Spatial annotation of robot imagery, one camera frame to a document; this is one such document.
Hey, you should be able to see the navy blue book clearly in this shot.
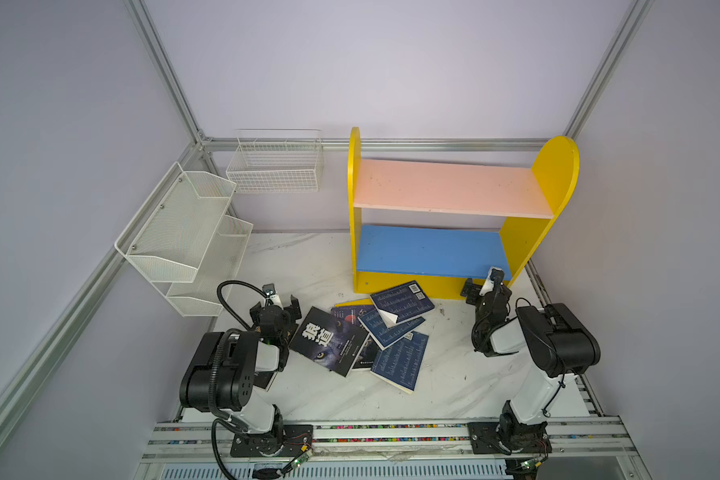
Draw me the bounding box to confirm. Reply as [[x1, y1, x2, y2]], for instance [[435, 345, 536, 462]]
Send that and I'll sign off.
[[370, 281, 435, 327], [371, 331, 429, 394], [358, 308, 425, 350]]

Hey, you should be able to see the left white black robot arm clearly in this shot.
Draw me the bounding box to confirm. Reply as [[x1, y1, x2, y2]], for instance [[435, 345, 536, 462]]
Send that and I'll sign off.
[[179, 296, 302, 456]]

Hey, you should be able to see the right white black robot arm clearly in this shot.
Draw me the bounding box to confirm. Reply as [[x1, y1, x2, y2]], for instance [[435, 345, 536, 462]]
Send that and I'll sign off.
[[461, 271, 601, 455]]

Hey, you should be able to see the dark blue yellow-edged book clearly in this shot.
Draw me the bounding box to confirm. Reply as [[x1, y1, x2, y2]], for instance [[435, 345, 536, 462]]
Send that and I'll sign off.
[[331, 300, 379, 371]]

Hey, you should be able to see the black wolf cover book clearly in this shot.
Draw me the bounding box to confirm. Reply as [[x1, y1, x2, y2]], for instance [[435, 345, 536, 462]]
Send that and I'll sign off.
[[289, 307, 369, 377]]

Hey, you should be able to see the black antler cover book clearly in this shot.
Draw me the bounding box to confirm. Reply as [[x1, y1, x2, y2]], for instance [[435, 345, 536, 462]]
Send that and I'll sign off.
[[253, 371, 278, 391]]

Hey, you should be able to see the yellow pink blue bookshelf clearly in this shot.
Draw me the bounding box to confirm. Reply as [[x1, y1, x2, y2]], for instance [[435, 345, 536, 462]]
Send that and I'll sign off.
[[347, 128, 581, 300]]

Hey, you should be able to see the white mesh tiered rack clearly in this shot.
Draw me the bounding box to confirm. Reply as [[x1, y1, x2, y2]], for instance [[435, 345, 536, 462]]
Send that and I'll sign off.
[[114, 163, 253, 317]]

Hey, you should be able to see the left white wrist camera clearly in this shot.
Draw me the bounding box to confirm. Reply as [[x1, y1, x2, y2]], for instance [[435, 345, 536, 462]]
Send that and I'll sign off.
[[262, 283, 283, 308]]

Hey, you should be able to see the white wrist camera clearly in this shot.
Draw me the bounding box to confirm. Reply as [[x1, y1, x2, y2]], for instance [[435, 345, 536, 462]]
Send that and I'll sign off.
[[262, 283, 283, 308], [479, 266, 505, 296]]

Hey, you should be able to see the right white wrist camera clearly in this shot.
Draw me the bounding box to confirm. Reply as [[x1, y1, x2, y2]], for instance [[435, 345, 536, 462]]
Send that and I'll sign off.
[[479, 266, 505, 296]]

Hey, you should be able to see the white wire basket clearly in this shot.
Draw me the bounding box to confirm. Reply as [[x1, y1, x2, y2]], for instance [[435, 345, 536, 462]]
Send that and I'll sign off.
[[226, 129, 324, 194]]

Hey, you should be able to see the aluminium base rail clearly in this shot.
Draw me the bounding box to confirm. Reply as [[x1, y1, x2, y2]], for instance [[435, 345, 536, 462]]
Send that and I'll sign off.
[[135, 416, 651, 479]]

